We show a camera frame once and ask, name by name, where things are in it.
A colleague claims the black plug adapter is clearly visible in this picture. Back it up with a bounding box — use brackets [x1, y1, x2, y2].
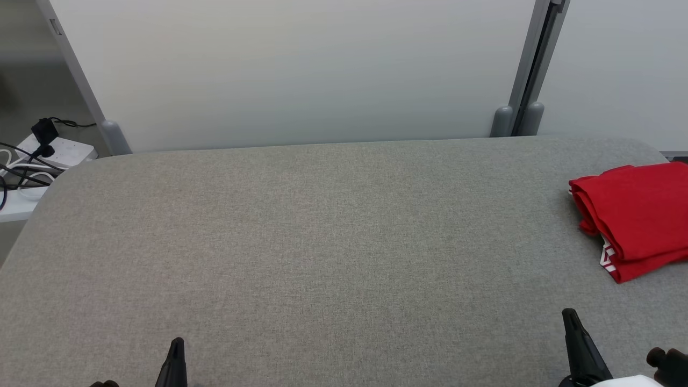
[31, 117, 60, 157]

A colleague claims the grey double-foot partition post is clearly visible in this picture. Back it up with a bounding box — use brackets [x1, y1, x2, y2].
[490, 0, 571, 138]

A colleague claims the flat white power strip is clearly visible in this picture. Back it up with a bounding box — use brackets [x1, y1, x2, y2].
[0, 183, 54, 223]

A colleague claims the white power strip with sockets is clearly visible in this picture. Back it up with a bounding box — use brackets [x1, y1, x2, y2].
[16, 135, 98, 167]

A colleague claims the red garment with white stripes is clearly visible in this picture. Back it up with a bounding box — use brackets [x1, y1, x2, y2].
[569, 161, 688, 262]

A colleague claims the thin black adapter cable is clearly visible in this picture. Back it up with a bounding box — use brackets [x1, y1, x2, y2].
[51, 117, 97, 129]

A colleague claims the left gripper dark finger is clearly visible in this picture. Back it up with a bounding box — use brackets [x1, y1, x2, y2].
[155, 338, 178, 387]
[173, 338, 188, 387]

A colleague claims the white floor cable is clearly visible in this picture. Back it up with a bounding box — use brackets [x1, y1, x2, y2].
[0, 149, 55, 200]

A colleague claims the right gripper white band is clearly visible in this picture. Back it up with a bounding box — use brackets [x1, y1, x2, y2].
[559, 309, 664, 387]

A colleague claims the grey single-foot partition post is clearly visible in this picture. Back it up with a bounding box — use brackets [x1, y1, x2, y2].
[35, 0, 132, 156]

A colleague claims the black power cable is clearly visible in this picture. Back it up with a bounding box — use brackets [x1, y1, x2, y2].
[0, 141, 66, 189]

